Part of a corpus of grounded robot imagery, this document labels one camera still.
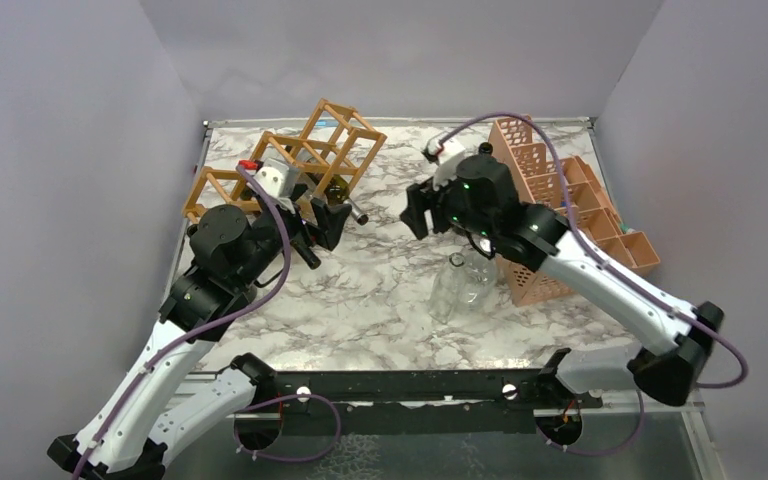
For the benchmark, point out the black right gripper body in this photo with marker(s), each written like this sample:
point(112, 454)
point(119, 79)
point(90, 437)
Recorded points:
point(296, 227)

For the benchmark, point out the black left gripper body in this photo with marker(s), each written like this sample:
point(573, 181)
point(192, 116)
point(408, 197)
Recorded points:
point(428, 197)

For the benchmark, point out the wooden wine rack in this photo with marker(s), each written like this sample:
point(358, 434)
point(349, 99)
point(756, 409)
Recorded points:
point(346, 147)

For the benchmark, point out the clear glass jug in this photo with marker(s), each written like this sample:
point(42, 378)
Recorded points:
point(462, 285)

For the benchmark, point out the dark green wine bottle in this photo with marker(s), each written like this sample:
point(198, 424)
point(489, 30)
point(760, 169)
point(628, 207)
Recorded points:
point(303, 241)

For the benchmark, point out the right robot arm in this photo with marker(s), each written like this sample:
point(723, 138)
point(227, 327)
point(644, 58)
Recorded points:
point(674, 337)

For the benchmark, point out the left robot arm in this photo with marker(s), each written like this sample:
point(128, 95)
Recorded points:
point(137, 434)

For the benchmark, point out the green wine bottle silver neck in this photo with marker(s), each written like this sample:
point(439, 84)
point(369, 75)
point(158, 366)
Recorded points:
point(485, 148)

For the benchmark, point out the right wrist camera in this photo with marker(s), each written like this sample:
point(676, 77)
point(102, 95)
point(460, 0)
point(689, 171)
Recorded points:
point(274, 180)

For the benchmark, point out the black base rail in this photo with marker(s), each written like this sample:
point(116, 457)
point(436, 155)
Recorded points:
point(403, 402)

